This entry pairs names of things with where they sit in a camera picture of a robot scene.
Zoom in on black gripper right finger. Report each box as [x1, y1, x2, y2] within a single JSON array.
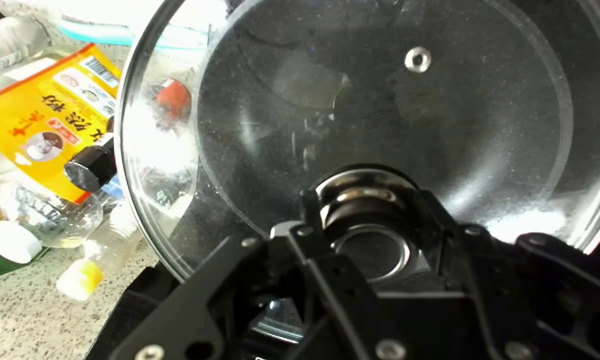
[[418, 191, 600, 360]]

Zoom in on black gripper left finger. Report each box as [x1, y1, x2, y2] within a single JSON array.
[[86, 192, 373, 360]]

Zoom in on glass lid with black knob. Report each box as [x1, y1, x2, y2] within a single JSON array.
[[116, 0, 600, 279]]

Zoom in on dark soy sauce bottle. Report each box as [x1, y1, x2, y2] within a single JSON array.
[[65, 137, 116, 192]]

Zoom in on green bottle white cap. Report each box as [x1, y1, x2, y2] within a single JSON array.
[[0, 221, 42, 277]]

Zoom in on yellow label oil bottle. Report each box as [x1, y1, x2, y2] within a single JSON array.
[[0, 44, 120, 204]]

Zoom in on light blue stacked bowls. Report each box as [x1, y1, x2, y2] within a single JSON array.
[[54, 0, 211, 51]]

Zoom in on clear spray bottle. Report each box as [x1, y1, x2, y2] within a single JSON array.
[[0, 17, 52, 73]]

